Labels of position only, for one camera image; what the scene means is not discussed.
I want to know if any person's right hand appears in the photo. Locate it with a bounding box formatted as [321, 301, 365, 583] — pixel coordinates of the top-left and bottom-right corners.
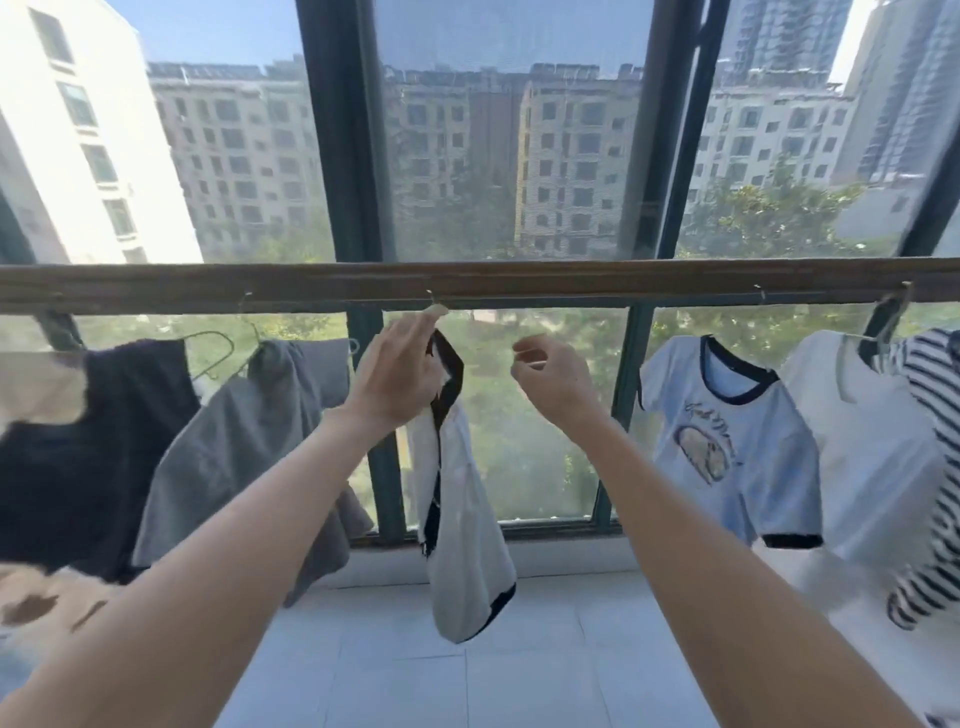
[511, 333, 610, 435]

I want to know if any person's left hand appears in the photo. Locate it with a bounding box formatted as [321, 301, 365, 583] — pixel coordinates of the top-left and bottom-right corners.
[341, 303, 456, 438]

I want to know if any white shirt with black trim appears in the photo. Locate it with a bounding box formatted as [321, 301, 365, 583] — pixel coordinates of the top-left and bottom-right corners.
[405, 328, 519, 646]

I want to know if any person's left forearm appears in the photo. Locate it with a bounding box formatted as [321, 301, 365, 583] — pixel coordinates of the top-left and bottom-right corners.
[0, 408, 410, 728]

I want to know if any person's right forearm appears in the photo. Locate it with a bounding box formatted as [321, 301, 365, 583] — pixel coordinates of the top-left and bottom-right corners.
[553, 408, 925, 728]

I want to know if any grey shirt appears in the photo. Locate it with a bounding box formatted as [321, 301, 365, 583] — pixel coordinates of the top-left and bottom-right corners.
[132, 339, 375, 609]

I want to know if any light blue printed t-shirt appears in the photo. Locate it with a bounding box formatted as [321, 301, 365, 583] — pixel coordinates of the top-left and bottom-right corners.
[639, 335, 824, 550]

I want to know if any grey clothes hanger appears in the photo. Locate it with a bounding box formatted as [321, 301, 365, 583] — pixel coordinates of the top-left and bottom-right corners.
[838, 294, 910, 366]

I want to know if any dark navy shirt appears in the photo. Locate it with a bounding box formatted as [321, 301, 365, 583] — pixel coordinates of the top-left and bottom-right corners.
[0, 339, 204, 585]

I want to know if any plain white shirt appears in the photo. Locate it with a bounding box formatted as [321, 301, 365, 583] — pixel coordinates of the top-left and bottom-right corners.
[780, 330, 948, 568]

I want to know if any black and white striped shirt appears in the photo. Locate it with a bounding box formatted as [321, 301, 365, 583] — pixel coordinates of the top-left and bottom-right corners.
[873, 327, 960, 631]

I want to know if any beige brown patterned cloth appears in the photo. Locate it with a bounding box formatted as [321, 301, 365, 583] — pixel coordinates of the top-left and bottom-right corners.
[0, 564, 144, 676]

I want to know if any brown wooden rail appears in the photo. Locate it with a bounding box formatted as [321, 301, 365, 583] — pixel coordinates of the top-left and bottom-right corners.
[0, 258, 960, 317]

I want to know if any dark window frame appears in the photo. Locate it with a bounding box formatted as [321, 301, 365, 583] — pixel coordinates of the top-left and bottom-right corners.
[0, 0, 960, 546]

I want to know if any thin wire hanger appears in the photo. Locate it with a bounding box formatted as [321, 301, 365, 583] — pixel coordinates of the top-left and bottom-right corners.
[182, 330, 260, 382]

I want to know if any dark green strap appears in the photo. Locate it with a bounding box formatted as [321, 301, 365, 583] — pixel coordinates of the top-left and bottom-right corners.
[36, 310, 85, 352]

